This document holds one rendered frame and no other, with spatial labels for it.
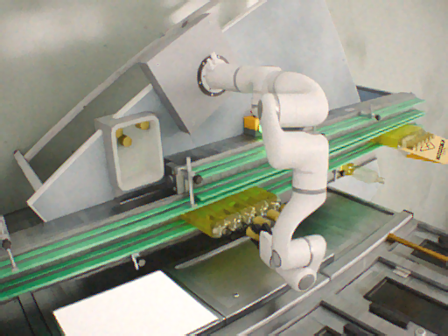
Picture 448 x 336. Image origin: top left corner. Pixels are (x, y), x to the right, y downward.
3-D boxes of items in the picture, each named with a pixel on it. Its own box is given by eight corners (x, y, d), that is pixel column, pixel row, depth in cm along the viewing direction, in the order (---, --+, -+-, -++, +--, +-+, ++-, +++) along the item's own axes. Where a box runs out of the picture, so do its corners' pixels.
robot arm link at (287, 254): (313, 179, 103) (307, 255, 108) (269, 185, 98) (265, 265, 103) (333, 187, 95) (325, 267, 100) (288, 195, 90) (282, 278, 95)
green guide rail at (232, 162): (185, 173, 141) (199, 179, 135) (185, 171, 141) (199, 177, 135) (416, 99, 238) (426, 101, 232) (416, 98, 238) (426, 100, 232)
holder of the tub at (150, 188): (113, 199, 141) (122, 206, 135) (101, 122, 131) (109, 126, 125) (154, 185, 150) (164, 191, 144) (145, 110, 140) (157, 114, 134)
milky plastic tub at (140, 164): (110, 185, 138) (120, 192, 132) (101, 122, 130) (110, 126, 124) (153, 171, 148) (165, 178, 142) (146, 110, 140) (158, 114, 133)
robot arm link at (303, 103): (263, 70, 107) (280, 72, 93) (311, 72, 109) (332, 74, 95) (263, 121, 110) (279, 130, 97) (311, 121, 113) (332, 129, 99)
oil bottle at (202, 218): (179, 218, 145) (216, 241, 129) (178, 203, 143) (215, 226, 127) (192, 213, 148) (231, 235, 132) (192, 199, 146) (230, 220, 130)
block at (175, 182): (165, 189, 146) (176, 195, 141) (163, 164, 143) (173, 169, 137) (174, 186, 148) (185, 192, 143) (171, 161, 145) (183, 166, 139)
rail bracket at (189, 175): (177, 200, 142) (198, 213, 132) (172, 153, 135) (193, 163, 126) (185, 198, 143) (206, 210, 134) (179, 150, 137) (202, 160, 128)
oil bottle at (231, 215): (193, 212, 148) (231, 234, 132) (192, 198, 146) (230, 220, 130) (206, 207, 151) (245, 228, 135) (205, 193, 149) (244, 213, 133)
